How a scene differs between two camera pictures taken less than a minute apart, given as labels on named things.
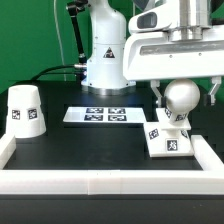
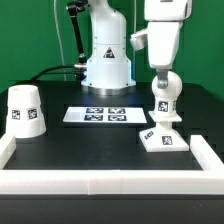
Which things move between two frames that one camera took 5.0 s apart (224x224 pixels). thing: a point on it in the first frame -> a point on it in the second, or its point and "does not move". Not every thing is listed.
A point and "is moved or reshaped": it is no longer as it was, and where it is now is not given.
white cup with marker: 25,117 does not move
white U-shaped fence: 208,181 does not move
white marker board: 105,114 does not move
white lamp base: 168,139 is moved or reshaped
